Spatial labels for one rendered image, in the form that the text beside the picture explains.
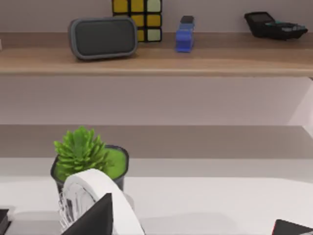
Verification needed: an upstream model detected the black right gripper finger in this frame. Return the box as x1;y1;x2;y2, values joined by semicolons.
61;192;113;235

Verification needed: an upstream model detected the white and clear rounded object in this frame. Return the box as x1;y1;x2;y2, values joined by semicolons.
58;168;145;235

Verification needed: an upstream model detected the green plant in black pot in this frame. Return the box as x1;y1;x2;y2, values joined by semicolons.
50;125;130;196

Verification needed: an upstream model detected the black block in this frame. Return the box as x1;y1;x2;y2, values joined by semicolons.
0;208;12;234

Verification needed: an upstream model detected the grey speaker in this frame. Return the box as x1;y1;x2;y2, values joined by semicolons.
68;17;139;62

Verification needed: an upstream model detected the black object with red edge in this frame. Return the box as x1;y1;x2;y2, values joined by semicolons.
269;218;313;235

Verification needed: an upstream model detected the blue stapler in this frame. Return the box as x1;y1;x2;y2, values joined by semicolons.
175;15;197;53

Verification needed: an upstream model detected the wooden shelf board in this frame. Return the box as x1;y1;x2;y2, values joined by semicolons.
0;31;313;78

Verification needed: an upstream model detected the yellow and green puzzle cube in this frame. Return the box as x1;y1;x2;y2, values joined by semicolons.
112;0;163;44

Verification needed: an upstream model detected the black calculator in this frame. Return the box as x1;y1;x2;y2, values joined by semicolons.
244;11;309;42

